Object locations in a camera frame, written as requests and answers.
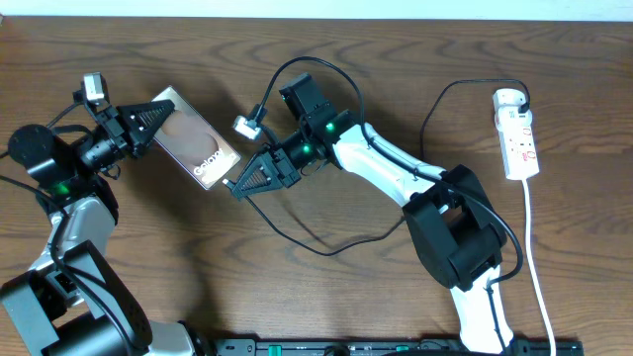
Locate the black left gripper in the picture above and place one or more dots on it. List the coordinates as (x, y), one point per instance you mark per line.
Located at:
(124, 138)

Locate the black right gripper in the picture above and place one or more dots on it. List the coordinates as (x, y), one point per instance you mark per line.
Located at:
(271, 170)

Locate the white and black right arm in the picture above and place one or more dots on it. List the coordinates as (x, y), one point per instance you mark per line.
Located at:
(456, 233)

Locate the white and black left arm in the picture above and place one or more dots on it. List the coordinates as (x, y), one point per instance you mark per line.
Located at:
(71, 301)

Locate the white USB charger plug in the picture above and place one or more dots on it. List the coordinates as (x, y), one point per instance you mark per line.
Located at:
(511, 97)

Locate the white power strip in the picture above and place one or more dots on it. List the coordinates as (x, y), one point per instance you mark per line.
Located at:
(517, 145)

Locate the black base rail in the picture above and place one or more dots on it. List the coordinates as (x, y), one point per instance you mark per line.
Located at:
(423, 347)

